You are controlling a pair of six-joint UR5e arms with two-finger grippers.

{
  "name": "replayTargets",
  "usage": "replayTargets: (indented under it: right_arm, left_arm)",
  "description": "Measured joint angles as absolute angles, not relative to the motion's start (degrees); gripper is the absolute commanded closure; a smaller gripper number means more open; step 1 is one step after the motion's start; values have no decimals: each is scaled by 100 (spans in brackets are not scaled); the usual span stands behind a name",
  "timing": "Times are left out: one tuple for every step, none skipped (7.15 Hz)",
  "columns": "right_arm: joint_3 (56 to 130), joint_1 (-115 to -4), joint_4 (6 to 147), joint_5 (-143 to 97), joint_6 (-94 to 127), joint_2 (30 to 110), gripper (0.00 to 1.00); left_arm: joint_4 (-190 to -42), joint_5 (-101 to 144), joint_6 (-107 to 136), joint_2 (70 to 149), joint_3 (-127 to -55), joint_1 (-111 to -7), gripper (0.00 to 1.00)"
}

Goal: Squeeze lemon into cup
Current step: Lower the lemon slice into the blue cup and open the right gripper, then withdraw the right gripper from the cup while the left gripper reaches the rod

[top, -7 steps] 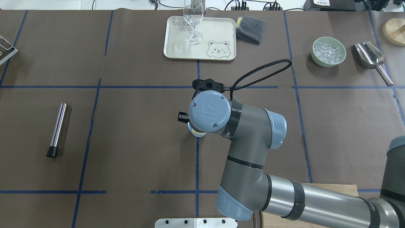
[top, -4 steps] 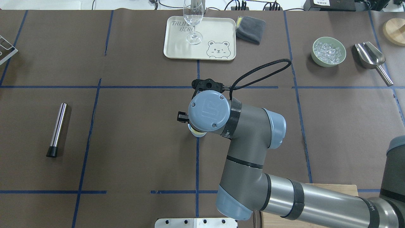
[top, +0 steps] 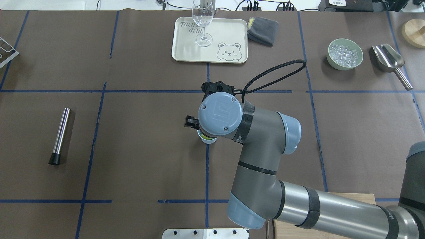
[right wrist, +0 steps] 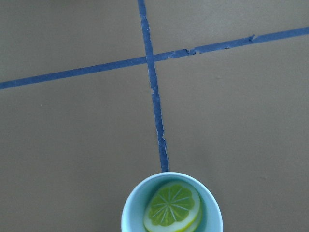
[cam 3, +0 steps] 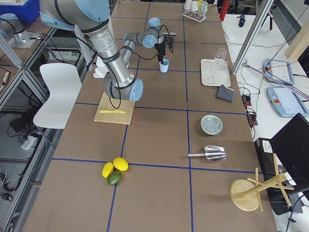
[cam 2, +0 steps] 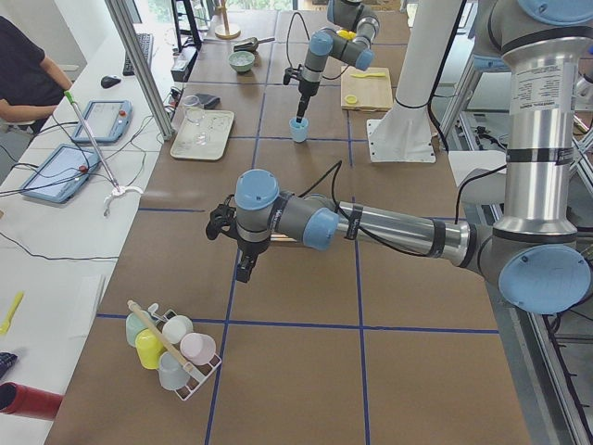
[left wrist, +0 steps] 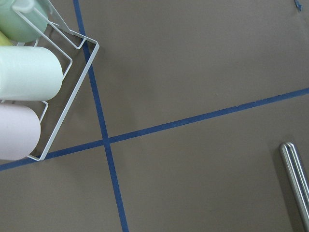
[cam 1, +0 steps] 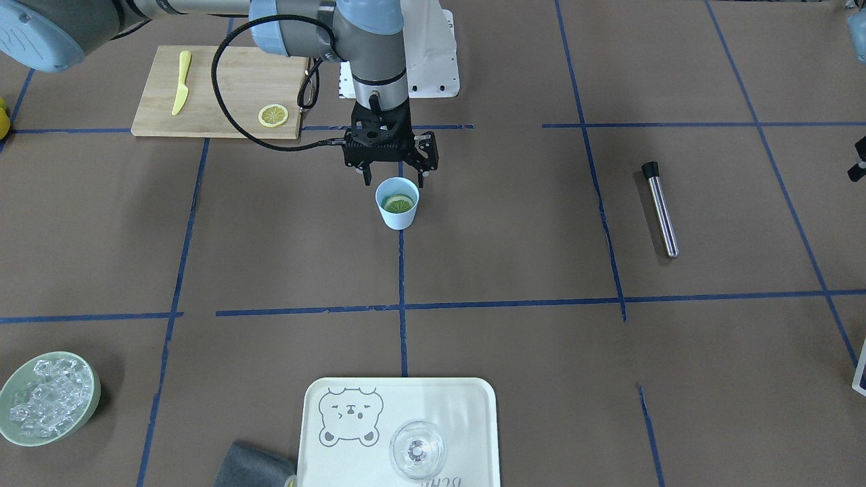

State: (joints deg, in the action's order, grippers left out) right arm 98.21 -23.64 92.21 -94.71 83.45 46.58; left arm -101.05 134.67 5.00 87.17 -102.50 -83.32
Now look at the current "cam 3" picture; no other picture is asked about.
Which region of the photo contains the mint green cup on rack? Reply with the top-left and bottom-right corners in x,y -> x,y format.
200,2 -> 208,15

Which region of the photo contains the cream bear serving tray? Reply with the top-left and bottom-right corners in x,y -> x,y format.
200,59 -> 231,87

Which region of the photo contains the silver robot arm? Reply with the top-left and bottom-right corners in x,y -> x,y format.
0,13 -> 40,48
40,0 -> 173,102

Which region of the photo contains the pink cup on rack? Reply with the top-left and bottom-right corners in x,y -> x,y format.
184,0 -> 192,10

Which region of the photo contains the yellow cup on rack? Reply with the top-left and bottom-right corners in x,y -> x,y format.
197,0 -> 203,9

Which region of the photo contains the near blue teach pendant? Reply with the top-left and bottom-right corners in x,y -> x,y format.
267,87 -> 309,117

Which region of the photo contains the white cup on rack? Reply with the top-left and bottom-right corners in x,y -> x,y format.
190,0 -> 198,12

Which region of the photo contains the wooden cup tree stand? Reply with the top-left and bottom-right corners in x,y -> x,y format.
229,153 -> 294,211

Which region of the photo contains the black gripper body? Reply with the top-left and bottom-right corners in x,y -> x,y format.
155,34 -> 174,56

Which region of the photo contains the white wire cup rack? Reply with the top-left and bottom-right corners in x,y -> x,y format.
183,9 -> 207,22

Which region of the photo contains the light blue plastic cup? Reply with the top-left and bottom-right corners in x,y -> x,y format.
159,59 -> 169,73

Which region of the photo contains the green bowl of ice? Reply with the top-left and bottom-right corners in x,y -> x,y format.
200,115 -> 223,135

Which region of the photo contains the yellow lemon left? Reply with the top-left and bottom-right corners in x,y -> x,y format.
101,162 -> 114,178

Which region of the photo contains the folded grey cloth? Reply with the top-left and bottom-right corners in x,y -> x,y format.
215,85 -> 236,102

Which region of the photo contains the far blue teach pendant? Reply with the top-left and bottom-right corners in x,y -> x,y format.
263,58 -> 295,85

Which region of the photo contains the black box with label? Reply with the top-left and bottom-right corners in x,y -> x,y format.
254,138 -> 275,176

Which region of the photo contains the black computer monitor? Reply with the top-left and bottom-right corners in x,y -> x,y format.
270,113 -> 309,196

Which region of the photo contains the yellow lemon upper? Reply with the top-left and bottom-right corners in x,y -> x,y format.
113,157 -> 129,172

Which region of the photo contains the blue teach pendant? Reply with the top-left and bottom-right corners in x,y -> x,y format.
267,87 -> 309,117
263,58 -> 295,85

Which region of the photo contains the steel ice scoop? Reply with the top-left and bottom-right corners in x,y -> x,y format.
188,145 -> 227,162

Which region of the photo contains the white plastic chair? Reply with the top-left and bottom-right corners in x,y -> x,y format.
33,63 -> 82,129

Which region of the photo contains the yellow plastic knife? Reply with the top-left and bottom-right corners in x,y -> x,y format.
99,110 -> 126,114

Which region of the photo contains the blue storage crate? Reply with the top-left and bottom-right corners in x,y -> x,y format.
0,0 -> 40,22

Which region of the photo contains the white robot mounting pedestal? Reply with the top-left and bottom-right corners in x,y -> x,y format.
93,57 -> 108,78

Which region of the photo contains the yellow lemon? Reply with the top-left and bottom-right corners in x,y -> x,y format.
113,157 -> 129,172
101,162 -> 114,178

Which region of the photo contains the aluminium frame post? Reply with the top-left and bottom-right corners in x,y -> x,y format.
231,0 -> 274,75

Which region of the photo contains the reacher grabber stick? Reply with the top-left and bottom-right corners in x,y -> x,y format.
241,63 -> 309,100

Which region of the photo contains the clear wine glass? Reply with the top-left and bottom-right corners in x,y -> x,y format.
211,48 -> 226,74

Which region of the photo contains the bamboo cutting board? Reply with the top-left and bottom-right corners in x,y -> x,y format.
94,92 -> 135,125

